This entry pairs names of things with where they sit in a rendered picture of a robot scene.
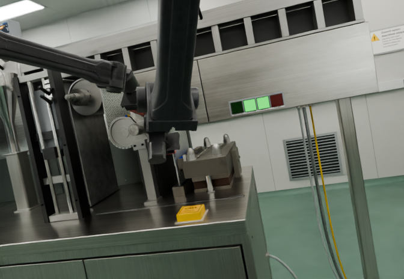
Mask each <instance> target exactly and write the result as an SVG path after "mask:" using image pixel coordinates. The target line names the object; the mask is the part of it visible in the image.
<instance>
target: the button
mask: <svg viewBox="0 0 404 279"><path fill-rule="evenodd" d="M205 211H206V210H205V207H204V204H198V205H192V206H183V207H182V208H181V209H180V211H179V212H178V214H177V215H176V216H177V222H183V221H194V220H200V219H202V217H203V215H204V213H205Z"/></svg>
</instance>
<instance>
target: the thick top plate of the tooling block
mask: <svg viewBox="0 0 404 279"><path fill-rule="evenodd" d="M218 145H219V148H220V149H221V154H222V155H221V156H216V157H212V156H213V154H212V146H213V144H212V145H211V146H209V147H204V146H202V151H201V152H199V153H197V154H195V157H196V158H197V159H196V160H194V161H184V162H182V166H183V172H184V175H185V179H190V178H195V177H203V176H211V175H216V174H225V173H228V172H229V171H230V168H231V166H232V164H233V160H232V156H231V150H232V148H233V147H236V142H235V141H231V143H228V144H223V143H220V144H218Z"/></svg>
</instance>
